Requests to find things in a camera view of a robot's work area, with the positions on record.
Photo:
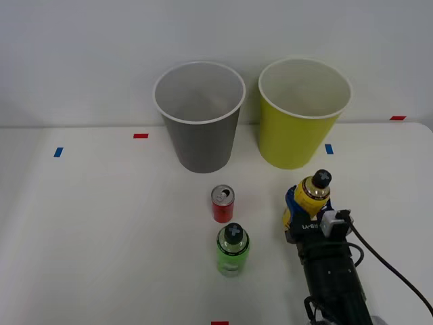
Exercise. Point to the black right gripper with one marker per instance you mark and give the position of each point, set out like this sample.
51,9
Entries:
309,233

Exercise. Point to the yellow plastic bottle black cap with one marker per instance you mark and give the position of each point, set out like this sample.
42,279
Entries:
308,195

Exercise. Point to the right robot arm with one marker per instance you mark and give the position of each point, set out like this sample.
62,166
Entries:
333,281

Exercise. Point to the yellow-green plastic waste bin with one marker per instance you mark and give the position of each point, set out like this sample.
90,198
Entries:
291,139

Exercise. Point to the red drink can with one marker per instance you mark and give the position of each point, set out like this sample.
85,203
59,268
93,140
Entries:
222,210

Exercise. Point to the green plastic bottle black cap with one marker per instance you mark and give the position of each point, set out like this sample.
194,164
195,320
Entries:
232,252

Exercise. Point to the grey plastic waste bin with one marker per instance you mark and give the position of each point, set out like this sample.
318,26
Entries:
203,145

